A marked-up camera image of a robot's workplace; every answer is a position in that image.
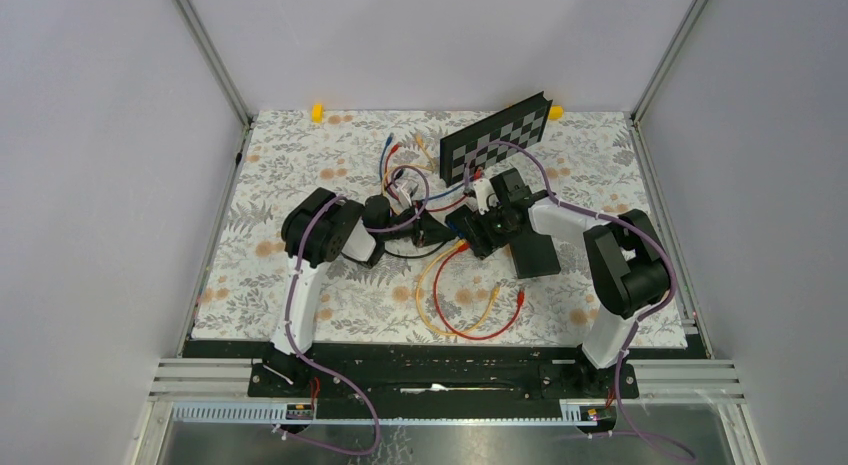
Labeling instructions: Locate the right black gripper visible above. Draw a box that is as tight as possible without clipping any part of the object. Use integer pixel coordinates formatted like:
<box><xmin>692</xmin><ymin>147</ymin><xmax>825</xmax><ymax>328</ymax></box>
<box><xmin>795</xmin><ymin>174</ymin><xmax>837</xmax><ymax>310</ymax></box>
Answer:
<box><xmin>465</xmin><ymin>199</ymin><xmax>525</xmax><ymax>257</ymax></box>

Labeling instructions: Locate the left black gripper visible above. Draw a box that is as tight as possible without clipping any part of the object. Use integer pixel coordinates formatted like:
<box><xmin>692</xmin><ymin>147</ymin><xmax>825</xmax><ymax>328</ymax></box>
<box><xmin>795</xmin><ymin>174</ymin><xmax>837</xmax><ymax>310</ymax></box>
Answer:
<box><xmin>379</xmin><ymin>201</ymin><xmax>456</xmax><ymax>248</ymax></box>

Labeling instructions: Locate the small black adapter box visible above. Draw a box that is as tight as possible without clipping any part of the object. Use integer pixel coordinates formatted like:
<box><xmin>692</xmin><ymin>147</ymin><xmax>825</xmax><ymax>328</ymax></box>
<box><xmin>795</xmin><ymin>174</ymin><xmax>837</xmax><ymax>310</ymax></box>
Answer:
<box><xmin>445</xmin><ymin>205</ymin><xmax>495</xmax><ymax>259</ymax></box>

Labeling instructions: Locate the black network switch box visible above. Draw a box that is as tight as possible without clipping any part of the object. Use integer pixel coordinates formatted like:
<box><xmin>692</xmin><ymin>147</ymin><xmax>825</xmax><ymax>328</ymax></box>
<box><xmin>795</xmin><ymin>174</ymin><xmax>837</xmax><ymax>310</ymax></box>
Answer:
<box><xmin>509</xmin><ymin>231</ymin><xmax>561</xmax><ymax>279</ymax></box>

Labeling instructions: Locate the yellow ethernet cable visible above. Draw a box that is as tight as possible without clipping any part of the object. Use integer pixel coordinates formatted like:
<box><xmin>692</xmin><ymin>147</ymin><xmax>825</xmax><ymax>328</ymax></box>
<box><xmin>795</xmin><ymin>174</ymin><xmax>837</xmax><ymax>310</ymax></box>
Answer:
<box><xmin>377</xmin><ymin>133</ymin><xmax>440</xmax><ymax>212</ymax></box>

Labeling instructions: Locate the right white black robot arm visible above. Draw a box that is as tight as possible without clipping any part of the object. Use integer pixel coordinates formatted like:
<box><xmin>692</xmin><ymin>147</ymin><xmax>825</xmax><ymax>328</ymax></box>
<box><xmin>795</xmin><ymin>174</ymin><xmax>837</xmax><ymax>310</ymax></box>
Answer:
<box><xmin>446</xmin><ymin>168</ymin><xmax>672</xmax><ymax>397</ymax></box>

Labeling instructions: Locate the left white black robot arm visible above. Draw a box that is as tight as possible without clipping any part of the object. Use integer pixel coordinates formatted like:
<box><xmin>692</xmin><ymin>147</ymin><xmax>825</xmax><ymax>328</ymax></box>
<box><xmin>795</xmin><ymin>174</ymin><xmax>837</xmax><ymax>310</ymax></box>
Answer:
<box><xmin>270</xmin><ymin>188</ymin><xmax>457</xmax><ymax>355</ymax></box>

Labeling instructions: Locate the floral patterned table mat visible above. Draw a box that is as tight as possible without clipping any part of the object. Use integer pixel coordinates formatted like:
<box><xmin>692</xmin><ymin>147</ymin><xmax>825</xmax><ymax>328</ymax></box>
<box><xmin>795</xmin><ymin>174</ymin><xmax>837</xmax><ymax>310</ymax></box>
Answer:
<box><xmin>191</xmin><ymin>110</ymin><xmax>649</xmax><ymax>346</ymax></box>

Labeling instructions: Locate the black white checkerboard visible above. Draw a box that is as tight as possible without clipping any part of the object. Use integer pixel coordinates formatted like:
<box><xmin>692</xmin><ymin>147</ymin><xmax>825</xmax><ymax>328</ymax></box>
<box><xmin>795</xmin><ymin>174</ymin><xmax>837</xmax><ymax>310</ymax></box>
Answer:
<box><xmin>439</xmin><ymin>92</ymin><xmax>553</xmax><ymax>186</ymax></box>

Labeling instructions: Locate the right yellow corner clip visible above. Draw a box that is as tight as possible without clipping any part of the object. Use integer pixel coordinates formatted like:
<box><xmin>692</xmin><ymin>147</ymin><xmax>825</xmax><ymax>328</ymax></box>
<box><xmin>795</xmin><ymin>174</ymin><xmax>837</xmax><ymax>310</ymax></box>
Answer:
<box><xmin>548</xmin><ymin>105</ymin><xmax>565</xmax><ymax>120</ymax></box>

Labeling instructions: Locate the yellow corner clip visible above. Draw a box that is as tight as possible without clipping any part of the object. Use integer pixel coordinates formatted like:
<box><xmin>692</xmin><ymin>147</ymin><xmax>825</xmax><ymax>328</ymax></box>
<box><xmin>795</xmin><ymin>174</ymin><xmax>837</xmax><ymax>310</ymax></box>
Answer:
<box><xmin>548</xmin><ymin>105</ymin><xmax>565</xmax><ymax>120</ymax></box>
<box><xmin>311</xmin><ymin>103</ymin><xmax>324</xmax><ymax>123</ymax></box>

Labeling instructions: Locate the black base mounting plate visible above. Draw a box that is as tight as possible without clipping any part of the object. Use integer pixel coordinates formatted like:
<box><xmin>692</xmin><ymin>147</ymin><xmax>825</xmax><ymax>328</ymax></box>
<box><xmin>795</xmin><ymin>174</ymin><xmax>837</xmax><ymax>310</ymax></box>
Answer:
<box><xmin>157</xmin><ymin>341</ymin><xmax>705</xmax><ymax>421</ymax></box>

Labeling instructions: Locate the left yellow corner clip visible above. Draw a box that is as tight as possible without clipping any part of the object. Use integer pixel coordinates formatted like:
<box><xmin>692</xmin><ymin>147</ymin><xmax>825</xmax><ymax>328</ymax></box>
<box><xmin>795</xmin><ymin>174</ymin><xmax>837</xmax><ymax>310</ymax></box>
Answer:
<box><xmin>311</xmin><ymin>103</ymin><xmax>324</xmax><ymax>123</ymax></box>

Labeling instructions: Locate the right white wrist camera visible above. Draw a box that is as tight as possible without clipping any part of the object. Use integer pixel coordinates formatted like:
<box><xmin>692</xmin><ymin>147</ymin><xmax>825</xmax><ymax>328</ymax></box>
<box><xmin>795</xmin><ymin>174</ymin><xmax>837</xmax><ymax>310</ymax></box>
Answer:
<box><xmin>471</xmin><ymin>177</ymin><xmax>496</xmax><ymax>216</ymax></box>

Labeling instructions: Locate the yellow cable by adapter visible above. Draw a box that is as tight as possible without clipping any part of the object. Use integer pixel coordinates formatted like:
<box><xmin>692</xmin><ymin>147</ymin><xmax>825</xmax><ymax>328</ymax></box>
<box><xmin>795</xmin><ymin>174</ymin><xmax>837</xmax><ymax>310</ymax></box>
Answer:
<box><xmin>414</xmin><ymin>239</ymin><xmax>502</xmax><ymax>337</ymax></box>

